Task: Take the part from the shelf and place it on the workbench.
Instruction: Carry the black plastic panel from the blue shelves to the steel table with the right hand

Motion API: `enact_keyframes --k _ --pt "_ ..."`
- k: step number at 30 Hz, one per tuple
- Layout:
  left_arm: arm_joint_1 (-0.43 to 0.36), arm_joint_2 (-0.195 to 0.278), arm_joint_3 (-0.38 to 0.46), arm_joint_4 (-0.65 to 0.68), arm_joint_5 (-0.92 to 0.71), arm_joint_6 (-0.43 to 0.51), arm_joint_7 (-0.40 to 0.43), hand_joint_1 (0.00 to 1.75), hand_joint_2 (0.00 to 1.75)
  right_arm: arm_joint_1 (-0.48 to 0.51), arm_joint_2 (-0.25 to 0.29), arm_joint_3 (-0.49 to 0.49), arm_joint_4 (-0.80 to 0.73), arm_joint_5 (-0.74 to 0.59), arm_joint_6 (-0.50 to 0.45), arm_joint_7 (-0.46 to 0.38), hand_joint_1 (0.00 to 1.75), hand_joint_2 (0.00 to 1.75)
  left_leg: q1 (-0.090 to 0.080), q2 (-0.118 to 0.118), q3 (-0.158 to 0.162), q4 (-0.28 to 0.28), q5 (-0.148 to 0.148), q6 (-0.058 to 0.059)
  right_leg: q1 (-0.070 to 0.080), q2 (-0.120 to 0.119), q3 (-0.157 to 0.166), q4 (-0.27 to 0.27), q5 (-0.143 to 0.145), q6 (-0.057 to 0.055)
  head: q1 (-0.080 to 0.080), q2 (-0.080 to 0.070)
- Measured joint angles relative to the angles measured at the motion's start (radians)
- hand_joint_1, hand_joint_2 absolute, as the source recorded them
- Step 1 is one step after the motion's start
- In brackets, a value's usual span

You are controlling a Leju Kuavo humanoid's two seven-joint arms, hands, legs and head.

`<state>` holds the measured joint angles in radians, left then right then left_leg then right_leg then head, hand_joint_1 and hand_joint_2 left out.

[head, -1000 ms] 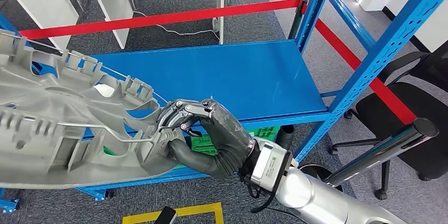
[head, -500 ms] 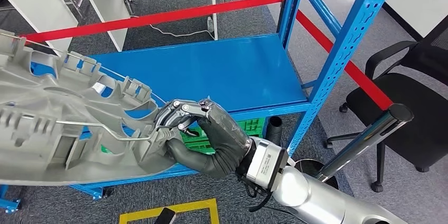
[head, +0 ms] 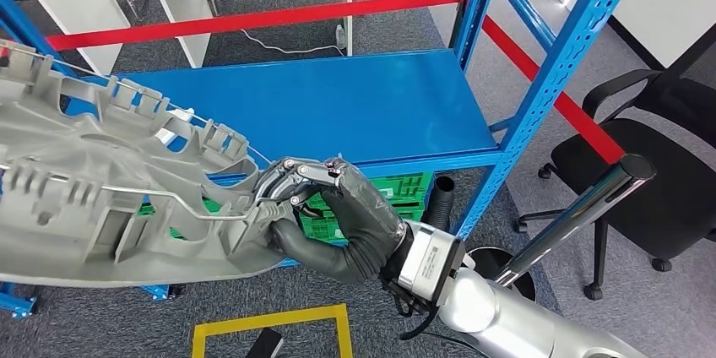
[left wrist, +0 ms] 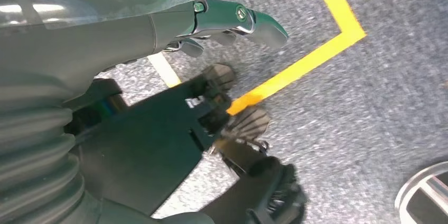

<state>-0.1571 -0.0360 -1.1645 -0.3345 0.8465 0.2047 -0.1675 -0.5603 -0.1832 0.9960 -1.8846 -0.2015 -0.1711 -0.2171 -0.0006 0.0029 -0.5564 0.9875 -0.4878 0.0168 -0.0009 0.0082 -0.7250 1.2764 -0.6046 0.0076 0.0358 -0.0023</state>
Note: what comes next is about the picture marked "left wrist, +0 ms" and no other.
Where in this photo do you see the grey robot body shell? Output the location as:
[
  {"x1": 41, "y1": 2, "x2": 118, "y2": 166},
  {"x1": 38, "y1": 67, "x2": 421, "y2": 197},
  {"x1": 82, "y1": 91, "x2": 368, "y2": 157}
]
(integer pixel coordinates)
[{"x1": 86, "y1": 198, "x2": 215, "y2": 224}]

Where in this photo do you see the yellow floor tape square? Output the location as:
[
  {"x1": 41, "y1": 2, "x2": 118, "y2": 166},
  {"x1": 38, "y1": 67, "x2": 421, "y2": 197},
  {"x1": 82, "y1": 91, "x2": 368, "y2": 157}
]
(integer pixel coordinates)
[{"x1": 147, "y1": 0, "x2": 367, "y2": 116}]

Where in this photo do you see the chrome stanchion post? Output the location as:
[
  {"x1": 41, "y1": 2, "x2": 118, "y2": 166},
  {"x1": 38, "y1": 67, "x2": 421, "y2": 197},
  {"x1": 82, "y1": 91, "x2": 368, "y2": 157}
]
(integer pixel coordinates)
[{"x1": 395, "y1": 161, "x2": 448, "y2": 224}]

